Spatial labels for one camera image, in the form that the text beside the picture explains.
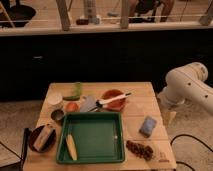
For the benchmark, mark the green plastic tray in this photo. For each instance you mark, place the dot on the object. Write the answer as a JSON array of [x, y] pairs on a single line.
[[98, 138]]

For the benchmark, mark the orange red bowl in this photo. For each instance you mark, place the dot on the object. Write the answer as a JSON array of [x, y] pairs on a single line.
[[116, 105]]

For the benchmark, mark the black round stool base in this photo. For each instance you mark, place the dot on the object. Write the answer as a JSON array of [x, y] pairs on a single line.
[[17, 16]]

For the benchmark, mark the white handled kitchen tool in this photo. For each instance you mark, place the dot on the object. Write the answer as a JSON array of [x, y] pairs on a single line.
[[102, 102]]

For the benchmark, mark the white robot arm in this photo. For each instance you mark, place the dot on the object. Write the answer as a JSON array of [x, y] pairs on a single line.
[[185, 83]]

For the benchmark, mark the dark brown round plate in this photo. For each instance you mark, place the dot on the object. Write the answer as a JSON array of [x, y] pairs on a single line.
[[48, 145]]

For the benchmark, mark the yellow corn cob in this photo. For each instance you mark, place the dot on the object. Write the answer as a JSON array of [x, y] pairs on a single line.
[[71, 146]]

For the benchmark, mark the grey metal scraper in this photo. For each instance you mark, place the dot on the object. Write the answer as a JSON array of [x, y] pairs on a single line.
[[88, 105]]

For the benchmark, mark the small metal cup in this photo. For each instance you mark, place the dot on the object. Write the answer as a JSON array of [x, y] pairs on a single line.
[[57, 115]]

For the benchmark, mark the sandwich slice on plate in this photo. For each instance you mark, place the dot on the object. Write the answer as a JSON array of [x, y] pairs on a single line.
[[43, 137]]

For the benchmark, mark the white paper cup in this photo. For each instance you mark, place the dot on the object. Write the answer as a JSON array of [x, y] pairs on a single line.
[[55, 100]]

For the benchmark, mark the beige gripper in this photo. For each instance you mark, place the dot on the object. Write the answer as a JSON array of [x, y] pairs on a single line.
[[168, 116]]

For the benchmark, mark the red tomato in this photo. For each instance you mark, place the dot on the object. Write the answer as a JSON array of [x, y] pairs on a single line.
[[71, 107]]

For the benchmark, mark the blue sponge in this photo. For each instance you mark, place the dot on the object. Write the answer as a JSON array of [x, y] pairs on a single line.
[[147, 127]]

